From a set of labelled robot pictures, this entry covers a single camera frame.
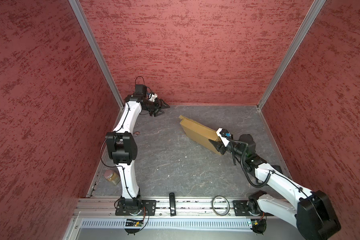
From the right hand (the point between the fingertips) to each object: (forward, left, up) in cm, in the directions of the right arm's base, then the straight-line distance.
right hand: (211, 138), depth 80 cm
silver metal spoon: (+18, +49, -19) cm, 56 cm away
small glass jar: (-17, +53, -8) cm, 56 cm away
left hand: (+18, +25, +4) cm, 31 cm away
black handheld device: (-29, +22, -15) cm, 39 cm away
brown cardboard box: (+3, +6, +1) cm, 7 cm away
